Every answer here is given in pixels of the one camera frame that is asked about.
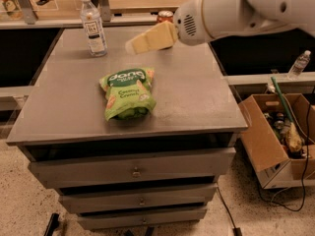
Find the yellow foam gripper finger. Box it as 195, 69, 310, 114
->
125, 21, 178, 54

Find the clear plastic water bottle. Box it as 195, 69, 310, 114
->
80, 0, 107, 56

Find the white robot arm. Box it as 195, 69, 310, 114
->
125, 0, 315, 54

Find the small clear bottle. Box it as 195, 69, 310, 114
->
287, 50, 311, 80

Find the red soda can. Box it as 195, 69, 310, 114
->
157, 11, 173, 23

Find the green snack bag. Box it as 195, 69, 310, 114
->
99, 68, 157, 121

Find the top grey drawer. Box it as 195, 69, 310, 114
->
29, 147, 235, 189

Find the grey drawer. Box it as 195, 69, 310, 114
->
59, 184, 218, 213
29, 147, 235, 189
78, 206, 207, 230

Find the cardboard box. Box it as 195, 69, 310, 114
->
239, 93, 315, 189

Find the colourful item behind panel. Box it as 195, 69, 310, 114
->
0, 0, 23, 21

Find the middle grey drawer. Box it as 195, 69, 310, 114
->
59, 184, 218, 213

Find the bottom grey drawer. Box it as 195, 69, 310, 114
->
78, 206, 207, 230

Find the black object on floor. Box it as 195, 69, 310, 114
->
43, 213, 59, 236

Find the green handled brush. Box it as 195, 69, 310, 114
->
270, 76, 304, 154

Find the black cable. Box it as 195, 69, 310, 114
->
255, 95, 312, 212

